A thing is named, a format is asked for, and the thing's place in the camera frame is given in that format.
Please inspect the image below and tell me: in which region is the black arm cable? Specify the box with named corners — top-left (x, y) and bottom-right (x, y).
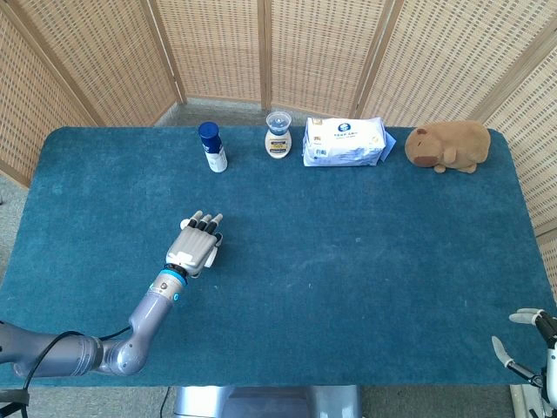
top-left (19, 325), bottom-right (132, 418)

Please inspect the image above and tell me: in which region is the woven bamboo folding screen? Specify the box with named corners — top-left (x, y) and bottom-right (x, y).
top-left (0, 0), bottom-right (557, 245)

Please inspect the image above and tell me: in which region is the white tissue pack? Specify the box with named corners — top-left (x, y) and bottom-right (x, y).
top-left (302, 116), bottom-right (397, 168)

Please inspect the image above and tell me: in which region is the brown capybara plush toy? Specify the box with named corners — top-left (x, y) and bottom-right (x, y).
top-left (405, 119), bottom-right (492, 175)

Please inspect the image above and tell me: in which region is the small clear-lid bottle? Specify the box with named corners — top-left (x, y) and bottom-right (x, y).
top-left (264, 111), bottom-right (292, 161)

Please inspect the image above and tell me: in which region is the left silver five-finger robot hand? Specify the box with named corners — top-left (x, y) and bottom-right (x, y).
top-left (164, 210), bottom-right (225, 279)

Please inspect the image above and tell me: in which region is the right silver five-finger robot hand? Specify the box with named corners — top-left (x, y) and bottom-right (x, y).
top-left (491, 307), bottom-right (557, 413)

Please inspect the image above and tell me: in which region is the blue-capped white bottle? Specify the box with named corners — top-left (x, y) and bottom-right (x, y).
top-left (198, 121), bottom-right (228, 174)

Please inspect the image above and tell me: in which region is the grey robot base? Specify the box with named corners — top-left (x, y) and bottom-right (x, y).
top-left (172, 385), bottom-right (363, 418)

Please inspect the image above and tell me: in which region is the blue table cloth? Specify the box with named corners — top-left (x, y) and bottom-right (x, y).
top-left (0, 125), bottom-right (557, 388)

